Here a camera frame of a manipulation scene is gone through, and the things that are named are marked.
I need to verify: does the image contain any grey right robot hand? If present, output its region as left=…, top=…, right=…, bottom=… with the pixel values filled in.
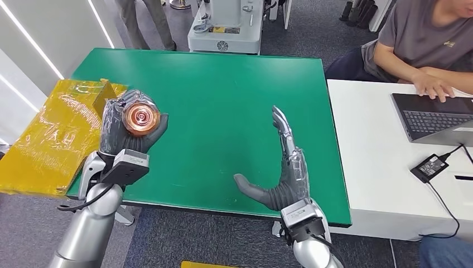
left=233, top=105, right=311, bottom=212

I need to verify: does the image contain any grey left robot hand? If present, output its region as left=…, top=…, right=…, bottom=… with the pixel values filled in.
left=99, top=89, right=169, bottom=156

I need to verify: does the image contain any orange plastic bottle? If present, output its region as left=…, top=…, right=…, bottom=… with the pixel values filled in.
left=121, top=102, right=162, bottom=137

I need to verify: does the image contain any yellow wrapped cardboard box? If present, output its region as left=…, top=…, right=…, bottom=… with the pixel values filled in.
left=0, top=78, right=128, bottom=198

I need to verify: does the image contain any white table leg bar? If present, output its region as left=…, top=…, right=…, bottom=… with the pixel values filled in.
left=114, top=205, right=136, bottom=227

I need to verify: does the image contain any standing person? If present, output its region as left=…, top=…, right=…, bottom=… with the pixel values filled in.
left=114, top=0, right=177, bottom=51

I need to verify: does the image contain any yellow flat object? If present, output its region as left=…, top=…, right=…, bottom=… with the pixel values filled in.
left=180, top=261, right=237, bottom=268

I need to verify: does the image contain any black power adapter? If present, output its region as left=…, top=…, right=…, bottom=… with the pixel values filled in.
left=409, top=154, right=450, bottom=184

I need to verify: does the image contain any white machine base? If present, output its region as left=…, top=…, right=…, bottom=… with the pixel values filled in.
left=187, top=0, right=265, bottom=56

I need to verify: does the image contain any dark grey laptop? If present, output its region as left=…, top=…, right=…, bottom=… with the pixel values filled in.
left=390, top=93, right=473, bottom=147

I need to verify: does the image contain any white furniture panel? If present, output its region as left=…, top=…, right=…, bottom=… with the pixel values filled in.
left=269, top=0, right=293, bottom=30

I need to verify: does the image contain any person's right hand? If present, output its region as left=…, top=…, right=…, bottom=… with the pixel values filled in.
left=411, top=71, right=457, bottom=103

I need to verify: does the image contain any blue fabric object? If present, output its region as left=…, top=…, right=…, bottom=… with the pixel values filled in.
left=419, top=236, right=473, bottom=268

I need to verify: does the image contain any black boot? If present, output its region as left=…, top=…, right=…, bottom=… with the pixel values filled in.
left=339, top=1, right=354, bottom=22
left=354, top=3, right=378, bottom=30

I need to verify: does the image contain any white cabinet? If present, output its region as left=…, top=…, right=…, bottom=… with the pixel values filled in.
left=368, top=0, right=393, bottom=34

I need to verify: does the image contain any seated person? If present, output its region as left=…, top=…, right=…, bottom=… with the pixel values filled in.
left=324, top=0, right=473, bottom=104

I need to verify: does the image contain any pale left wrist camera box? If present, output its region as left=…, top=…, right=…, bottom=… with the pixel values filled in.
left=100, top=149, right=151, bottom=186

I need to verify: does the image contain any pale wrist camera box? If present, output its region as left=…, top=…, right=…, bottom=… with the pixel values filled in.
left=100, top=149, right=151, bottom=186
left=279, top=199, right=326, bottom=243

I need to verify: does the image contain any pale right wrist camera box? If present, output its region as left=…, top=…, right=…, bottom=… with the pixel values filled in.
left=279, top=199, right=326, bottom=243

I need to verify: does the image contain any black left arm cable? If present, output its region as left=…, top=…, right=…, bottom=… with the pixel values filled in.
left=57, top=184, right=115, bottom=212

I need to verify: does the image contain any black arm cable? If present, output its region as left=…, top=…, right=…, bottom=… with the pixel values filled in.
left=57, top=184, right=115, bottom=212
left=310, top=234, right=347, bottom=268

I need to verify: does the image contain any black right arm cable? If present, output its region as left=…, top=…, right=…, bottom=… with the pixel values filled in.
left=310, top=234, right=347, bottom=268

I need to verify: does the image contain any black adapter laptop cable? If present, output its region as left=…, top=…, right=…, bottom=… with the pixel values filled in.
left=447, top=144, right=473, bottom=165

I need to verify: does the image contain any black adapter mains cable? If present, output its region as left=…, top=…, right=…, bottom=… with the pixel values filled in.
left=418, top=182, right=461, bottom=240

